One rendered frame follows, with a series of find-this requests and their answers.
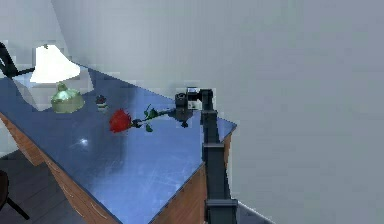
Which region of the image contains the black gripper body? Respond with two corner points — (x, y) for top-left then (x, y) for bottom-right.
(173, 92), (195, 122)

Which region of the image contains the red rose with leafy stem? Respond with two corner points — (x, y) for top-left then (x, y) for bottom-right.
(109, 104), (168, 134)

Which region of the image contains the blue top wooden desk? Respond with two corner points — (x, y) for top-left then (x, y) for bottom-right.
(0, 65), (238, 224)

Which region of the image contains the small dark red object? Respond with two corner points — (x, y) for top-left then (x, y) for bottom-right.
(95, 94), (109, 111)

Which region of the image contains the white shade green base lamp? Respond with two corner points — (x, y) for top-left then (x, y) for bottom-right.
(29, 43), (86, 115)

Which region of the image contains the black chair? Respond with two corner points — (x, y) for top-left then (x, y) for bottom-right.
(0, 41), (36, 80)

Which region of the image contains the dark round stool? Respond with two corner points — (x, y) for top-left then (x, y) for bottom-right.
(0, 169), (31, 221)

